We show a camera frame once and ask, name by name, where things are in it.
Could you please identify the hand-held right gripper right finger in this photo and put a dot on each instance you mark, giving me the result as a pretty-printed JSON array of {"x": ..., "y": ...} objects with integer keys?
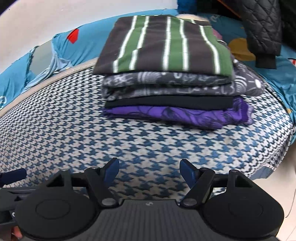
[{"x": 187, "y": 171}]

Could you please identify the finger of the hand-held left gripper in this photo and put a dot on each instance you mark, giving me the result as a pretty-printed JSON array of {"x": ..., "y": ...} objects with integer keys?
[
  {"x": 9, "y": 201},
  {"x": 13, "y": 175}
]

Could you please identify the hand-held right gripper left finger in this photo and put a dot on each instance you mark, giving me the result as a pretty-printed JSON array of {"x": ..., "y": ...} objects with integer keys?
[{"x": 112, "y": 169}]

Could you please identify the green grey striped t-shirt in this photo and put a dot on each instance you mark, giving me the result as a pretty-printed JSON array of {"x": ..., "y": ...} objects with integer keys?
[{"x": 161, "y": 46}]

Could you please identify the person's left hand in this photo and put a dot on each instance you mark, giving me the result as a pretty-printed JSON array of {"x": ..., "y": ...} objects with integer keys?
[{"x": 16, "y": 234}]

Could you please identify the dark purple cloth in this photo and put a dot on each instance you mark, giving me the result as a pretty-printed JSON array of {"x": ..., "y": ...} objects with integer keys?
[{"x": 185, "y": 114}]

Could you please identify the black folded cloth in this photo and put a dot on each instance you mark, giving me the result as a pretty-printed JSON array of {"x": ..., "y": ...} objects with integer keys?
[{"x": 173, "y": 102}]

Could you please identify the grey patterned fleece blanket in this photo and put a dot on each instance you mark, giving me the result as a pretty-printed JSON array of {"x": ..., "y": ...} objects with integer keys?
[{"x": 173, "y": 85}]

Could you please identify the light blue cloth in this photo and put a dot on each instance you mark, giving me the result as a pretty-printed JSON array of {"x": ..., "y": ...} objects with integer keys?
[{"x": 55, "y": 66}]

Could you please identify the grey-green pillow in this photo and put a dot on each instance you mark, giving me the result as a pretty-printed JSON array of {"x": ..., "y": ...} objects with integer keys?
[{"x": 42, "y": 58}]

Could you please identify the blue printed bed sheet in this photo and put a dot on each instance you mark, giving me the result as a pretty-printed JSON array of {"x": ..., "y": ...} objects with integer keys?
[{"x": 277, "y": 81}]

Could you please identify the blonde doll hair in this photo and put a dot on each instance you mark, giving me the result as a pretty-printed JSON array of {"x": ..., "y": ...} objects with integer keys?
[{"x": 192, "y": 16}]

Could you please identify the black quilted jacket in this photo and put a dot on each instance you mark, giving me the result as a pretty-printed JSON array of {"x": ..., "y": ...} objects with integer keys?
[{"x": 261, "y": 27}]

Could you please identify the dark blue cloth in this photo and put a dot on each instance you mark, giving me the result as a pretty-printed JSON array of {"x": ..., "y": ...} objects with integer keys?
[{"x": 186, "y": 5}]

